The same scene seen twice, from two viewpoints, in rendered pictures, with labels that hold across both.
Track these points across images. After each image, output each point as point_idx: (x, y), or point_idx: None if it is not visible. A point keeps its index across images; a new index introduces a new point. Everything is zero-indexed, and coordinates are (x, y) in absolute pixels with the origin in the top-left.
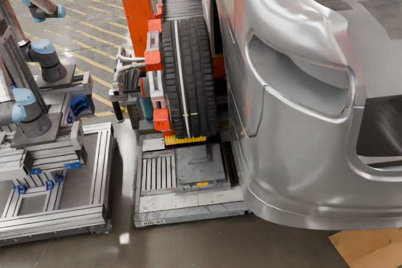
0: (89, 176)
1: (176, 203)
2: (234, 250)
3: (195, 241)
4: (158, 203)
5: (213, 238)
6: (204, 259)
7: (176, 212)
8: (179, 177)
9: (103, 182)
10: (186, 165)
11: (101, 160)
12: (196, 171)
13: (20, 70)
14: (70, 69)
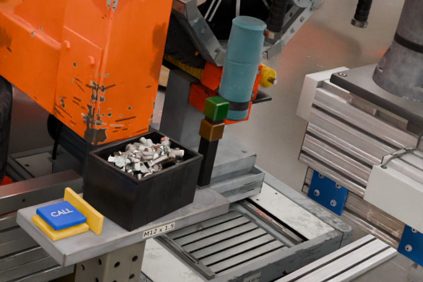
0: (385, 272)
1: (269, 194)
2: (263, 151)
3: (292, 184)
4: (293, 213)
5: (267, 170)
6: (304, 172)
7: (286, 189)
8: (252, 154)
9: (371, 236)
10: (219, 152)
11: (338, 264)
12: (220, 140)
13: None
14: (359, 73)
